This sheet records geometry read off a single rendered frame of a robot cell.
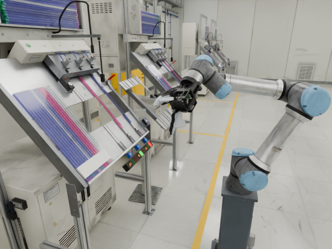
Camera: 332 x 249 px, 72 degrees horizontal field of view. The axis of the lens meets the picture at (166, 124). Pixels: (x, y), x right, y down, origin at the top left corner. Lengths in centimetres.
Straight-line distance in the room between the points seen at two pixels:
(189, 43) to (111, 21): 356
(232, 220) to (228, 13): 795
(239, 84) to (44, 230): 125
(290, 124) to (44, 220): 129
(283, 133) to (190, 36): 493
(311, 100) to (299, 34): 784
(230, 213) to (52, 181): 98
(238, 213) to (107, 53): 192
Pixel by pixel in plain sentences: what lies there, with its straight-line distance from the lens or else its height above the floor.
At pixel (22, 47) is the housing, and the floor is 129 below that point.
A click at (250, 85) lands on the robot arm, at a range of 113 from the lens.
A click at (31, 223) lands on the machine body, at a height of 40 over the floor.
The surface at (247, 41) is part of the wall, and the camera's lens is 876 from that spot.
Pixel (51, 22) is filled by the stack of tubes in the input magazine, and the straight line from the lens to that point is 153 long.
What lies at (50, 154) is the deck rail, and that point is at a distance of 112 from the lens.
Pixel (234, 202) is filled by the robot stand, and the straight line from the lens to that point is 135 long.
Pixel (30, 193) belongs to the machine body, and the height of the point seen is 61.
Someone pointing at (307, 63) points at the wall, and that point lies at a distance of 897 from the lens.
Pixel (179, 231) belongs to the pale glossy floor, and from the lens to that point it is 186.
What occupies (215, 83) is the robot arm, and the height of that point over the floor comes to 115.
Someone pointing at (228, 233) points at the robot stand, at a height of 28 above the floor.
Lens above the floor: 131
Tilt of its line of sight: 20 degrees down
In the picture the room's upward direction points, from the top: straight up
